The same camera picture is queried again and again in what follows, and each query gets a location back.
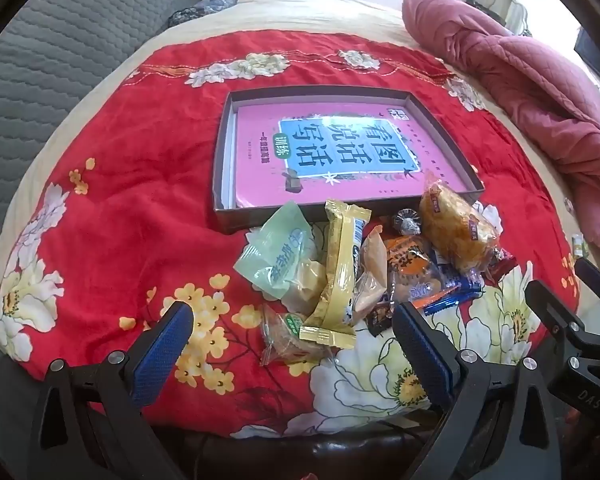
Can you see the orange peanut packet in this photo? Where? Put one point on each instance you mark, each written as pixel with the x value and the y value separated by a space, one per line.
pixel 410 265

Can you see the shallow grey cardboard box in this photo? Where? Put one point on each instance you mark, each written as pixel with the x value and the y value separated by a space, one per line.
pixel 220 195

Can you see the silver candy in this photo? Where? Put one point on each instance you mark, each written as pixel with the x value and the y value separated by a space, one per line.
pixel 406 221

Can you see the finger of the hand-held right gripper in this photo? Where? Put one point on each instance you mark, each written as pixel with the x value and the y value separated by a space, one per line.
pixel 597 277
pixel 555 310

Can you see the dark floral cloth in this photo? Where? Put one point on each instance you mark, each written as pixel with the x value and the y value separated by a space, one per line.
pixel 205 7

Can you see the small clear round cake packet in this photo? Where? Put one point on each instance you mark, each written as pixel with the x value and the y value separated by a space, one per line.
pixel 287 335

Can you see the long yellow wafer packet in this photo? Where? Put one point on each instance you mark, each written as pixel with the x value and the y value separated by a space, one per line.
pixel 340 270

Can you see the black television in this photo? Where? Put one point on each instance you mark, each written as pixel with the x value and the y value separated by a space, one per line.
pixel 597 55

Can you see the pink quilted duvet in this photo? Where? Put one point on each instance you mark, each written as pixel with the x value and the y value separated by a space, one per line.
pixel 530 75

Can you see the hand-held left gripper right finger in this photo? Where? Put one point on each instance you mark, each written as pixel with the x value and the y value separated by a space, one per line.
pixel 420 355

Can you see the clear rice cracker packet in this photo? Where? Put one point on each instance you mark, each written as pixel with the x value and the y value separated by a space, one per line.
pixel 460 225

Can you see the grey quilted headboard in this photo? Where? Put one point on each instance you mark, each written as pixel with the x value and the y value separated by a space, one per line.
pixel 55 60

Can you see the beige triangular snack packet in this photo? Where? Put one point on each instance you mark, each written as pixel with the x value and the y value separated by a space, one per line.
pixel 372 270

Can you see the beige bed sheet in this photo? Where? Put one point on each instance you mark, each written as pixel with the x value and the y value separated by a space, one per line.
pixel 330 15

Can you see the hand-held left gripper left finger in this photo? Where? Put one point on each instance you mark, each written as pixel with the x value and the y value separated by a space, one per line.
pixel 165 355

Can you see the dark wooden bed frame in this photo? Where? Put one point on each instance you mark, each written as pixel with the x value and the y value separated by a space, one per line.
pixel 305 455

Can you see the light green snack packet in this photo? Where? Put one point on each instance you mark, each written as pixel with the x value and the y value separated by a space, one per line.
pixel 275 255

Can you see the pink and blue book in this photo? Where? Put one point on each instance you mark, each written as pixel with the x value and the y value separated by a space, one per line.
pixel 340 150

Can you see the white metal rack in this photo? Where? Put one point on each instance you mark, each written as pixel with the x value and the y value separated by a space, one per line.
pixel 512 10

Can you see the long red snack packet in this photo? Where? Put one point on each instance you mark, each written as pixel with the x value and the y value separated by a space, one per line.
pixel 500 262

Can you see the red floral blanket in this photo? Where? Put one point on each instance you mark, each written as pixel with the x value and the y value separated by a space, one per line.
pixel 130 185

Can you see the blue cookie packet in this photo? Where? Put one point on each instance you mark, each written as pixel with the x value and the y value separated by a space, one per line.
pixel 455 292

